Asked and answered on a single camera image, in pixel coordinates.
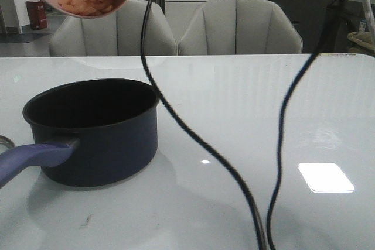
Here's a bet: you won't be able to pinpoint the dark blue saucepan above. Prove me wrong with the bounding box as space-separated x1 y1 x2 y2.
1 78 159 187

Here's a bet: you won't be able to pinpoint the orange ham slices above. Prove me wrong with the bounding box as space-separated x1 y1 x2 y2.
57 0 116 16

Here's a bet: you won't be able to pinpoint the glass lid with blue knob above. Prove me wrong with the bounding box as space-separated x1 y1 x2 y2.
0 135 15 153

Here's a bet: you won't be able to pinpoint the right grey upholstered chair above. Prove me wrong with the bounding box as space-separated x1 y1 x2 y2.
178 0 303 56

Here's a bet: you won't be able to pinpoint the grey upholstered chair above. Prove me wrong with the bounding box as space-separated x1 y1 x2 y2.
49 0 178 57
178 0 303 56

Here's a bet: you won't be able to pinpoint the left grey upholstered chair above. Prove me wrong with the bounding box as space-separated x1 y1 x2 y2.
49 0 178 57

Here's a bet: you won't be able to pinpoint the red bin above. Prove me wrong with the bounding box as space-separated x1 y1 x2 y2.
26 0 47 30

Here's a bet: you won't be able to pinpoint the dark side table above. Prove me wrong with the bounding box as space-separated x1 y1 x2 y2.
322 0 370 53

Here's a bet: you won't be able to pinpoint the beige cushion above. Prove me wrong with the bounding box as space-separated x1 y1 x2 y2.
347 32 374 57

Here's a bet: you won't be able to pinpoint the black cable left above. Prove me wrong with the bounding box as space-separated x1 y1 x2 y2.
140 0 269 250

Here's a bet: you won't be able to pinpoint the black cable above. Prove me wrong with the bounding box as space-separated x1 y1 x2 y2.
140 0 269 250
265 0 352 250

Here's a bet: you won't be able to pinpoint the black cable right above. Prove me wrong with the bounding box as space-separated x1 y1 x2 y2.
265 0 352 250

